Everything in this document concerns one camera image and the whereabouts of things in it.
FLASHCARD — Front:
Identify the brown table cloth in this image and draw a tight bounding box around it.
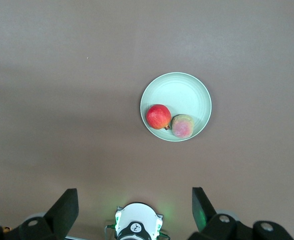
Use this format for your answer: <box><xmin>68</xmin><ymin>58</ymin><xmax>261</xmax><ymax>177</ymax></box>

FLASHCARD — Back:
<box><xmin>0</xmin><ymin>0</ymin><xmax>294</xmax><ymax>238</ymax></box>

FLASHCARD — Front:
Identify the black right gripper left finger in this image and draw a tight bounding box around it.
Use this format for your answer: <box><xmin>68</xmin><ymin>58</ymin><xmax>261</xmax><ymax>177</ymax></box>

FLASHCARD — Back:
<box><xmin>0</xmin><ymin>188</ymin><xmax>80</xmax><ymax>240</ymax></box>

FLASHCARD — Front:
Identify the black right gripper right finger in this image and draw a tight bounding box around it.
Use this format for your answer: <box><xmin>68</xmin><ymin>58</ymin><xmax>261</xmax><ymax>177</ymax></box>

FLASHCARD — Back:
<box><xmin>188</xmin><ymin>187</ymin><xmax>294</xmax><ymax>240</ymax></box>

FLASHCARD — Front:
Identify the green pink peach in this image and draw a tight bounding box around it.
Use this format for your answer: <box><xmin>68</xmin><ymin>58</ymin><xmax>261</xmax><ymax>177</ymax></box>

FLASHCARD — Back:
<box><xmin>171</xmin><ymin>113</ymin><xmax>195</xmax><ymax>139</ymax></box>

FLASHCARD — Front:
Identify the pale green round plate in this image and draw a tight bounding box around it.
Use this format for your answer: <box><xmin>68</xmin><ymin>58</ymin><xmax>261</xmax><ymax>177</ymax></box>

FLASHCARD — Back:
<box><xmin>139</xmin><ymin>71</ymin><xmax>213</xmax><ymax>143</ymax></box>

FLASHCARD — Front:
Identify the red yellow apple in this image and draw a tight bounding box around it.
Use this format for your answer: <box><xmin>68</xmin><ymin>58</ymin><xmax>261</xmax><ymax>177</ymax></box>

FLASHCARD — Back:
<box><xmin>145</xmin><ymin>103</ymin><xmax>172</xmax><ymax>131</ymax></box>

